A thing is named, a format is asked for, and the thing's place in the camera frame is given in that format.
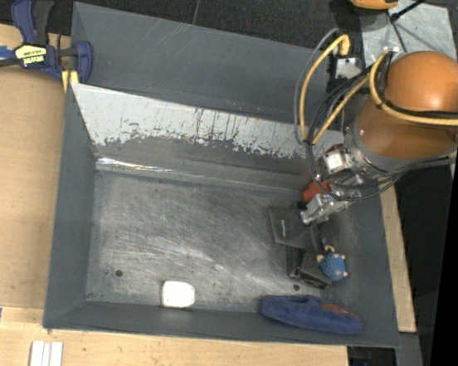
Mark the orange-red small toy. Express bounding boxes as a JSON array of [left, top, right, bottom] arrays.
[[301, 178, 334, 208]]

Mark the black flat wallet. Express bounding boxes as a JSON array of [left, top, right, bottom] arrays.
[[263, 203, 316, 250]]

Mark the blue toy hedgehog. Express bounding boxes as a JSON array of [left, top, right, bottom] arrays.
[[311, 242, 353, 284]]

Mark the black small box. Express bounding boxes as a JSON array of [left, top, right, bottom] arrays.
[[281, 243, 337, 292]]

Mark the blue cloth slipper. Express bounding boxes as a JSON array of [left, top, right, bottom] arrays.
[[257, 289, 367, 339]]

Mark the grey metal bin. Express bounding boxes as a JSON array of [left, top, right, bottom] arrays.
[[30, 0, 441, 366]]

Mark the white rounded block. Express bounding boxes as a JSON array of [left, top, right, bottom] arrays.
[[158, 278, 198, 311]]

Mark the pale wood flat board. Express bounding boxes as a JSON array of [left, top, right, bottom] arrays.
[[0, 24, 83, 316]]

